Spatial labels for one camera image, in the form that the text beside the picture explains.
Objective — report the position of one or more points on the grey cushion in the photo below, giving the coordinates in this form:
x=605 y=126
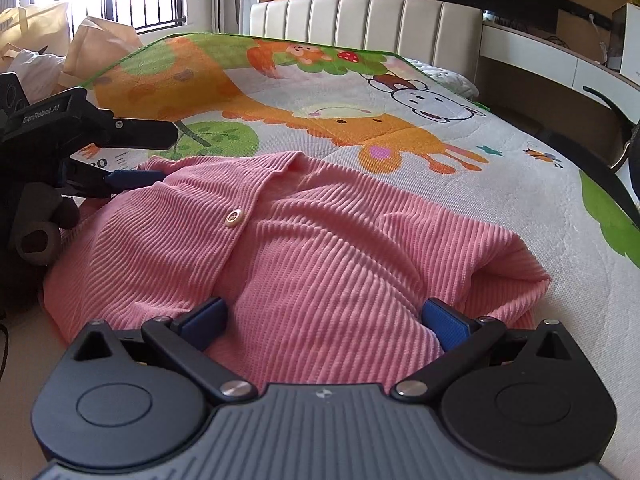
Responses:
x=247 y=5

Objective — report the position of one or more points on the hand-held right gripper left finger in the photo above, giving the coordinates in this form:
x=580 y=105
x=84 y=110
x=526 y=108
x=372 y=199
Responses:
x=202 y=322

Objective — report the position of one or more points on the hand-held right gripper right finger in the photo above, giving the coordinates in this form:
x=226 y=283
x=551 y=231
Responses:
x=445 y=327

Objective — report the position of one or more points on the white box appliance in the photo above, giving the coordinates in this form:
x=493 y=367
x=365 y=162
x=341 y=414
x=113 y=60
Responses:
x=630 y=45

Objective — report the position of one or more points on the yellow fabric bag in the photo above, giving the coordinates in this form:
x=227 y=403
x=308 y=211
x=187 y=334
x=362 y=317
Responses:
x=35 y=30

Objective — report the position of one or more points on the cartoon printed mat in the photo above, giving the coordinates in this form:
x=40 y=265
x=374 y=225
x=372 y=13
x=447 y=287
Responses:
x=500 y=200

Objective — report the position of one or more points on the black office chair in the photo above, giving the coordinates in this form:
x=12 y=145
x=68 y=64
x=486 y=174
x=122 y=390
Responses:
x=590 y=165

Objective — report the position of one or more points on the pink ribbed cardigan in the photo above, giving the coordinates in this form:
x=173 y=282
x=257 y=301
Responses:
x=325 y=260

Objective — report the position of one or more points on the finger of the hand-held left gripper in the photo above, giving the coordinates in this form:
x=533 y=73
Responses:
x=145 y=133
x=135 y=179

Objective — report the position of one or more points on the white desk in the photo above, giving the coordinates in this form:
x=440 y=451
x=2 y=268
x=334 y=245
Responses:
x=530 y=55

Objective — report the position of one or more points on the white cloth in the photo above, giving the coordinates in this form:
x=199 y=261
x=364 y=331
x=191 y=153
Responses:
x=35 y=70

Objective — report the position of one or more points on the white quilted bedding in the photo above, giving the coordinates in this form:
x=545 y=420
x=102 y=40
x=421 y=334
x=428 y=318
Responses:
x=442 y=77

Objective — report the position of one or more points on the brown paper bag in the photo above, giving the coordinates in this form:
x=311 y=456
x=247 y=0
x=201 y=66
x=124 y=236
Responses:
x=100 y=50

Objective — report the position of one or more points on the cream padded headboard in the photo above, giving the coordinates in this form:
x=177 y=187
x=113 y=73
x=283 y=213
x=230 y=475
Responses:
x=365 y=25

